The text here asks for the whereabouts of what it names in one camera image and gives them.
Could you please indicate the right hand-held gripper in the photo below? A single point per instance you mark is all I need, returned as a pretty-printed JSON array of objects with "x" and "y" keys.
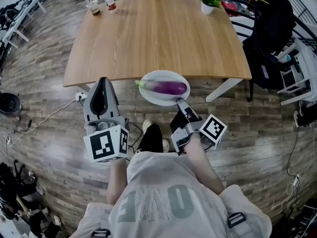
[{"x": 213, "y": 131}]

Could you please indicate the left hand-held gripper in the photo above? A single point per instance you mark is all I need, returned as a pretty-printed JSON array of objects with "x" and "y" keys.
[{"x": 104, "y": 145}]

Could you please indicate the white oval plate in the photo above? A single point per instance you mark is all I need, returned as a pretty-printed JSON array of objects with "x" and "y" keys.
[{"x": 161, "y": 100}]

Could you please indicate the purple eggplant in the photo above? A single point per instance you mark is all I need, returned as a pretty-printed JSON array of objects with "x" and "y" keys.
[{"x": 168, "y": 87}]

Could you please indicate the person's right forearm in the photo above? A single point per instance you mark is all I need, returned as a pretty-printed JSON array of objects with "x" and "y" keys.
[{"x": 205, "y": 165}]

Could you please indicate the person's left forearm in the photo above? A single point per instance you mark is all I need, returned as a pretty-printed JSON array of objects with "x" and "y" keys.
[{"x": 117, "y": 182}]

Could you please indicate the person's light shoe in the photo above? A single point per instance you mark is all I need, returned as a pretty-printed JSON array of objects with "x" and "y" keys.
[
  {"x": 146, "y": 125},
  {"x": 166, "y": 145}
]

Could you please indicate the person's black trouser leg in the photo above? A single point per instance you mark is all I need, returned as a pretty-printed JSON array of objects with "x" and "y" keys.
[{"x": 151, "y": 137}]

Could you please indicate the black office chair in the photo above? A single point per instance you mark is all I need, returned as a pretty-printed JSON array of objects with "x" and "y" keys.
[{"x": 262, "y": 68}]

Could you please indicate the black round device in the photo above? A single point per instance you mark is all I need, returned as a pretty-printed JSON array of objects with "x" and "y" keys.
[{"x": 9, "y": 103}]

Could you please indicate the person's white printed shirt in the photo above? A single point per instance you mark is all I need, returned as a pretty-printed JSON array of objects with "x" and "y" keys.
[{"x": 168, "y": 197}]

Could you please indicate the clear plastic cup with straw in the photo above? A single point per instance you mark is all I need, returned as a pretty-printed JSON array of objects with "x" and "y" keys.
[{"x": 93, "y": 7}]

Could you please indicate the clear plastic bottle red label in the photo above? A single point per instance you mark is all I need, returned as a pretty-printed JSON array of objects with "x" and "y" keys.
[{"x": 110, "y": 1}]

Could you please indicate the white desk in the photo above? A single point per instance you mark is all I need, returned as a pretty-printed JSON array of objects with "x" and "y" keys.
[{"x": 17, "y": 26}]

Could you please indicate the black jacket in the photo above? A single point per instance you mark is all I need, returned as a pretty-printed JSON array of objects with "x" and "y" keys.
[{"x": 275, "y": 21}]

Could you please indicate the small white power strip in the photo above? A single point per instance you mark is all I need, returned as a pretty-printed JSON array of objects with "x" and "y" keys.
[{"x": 296, "y": 180}]

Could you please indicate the white frame rack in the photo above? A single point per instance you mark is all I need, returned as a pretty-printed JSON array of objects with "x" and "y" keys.
[{"x": 302, "y": 66}]

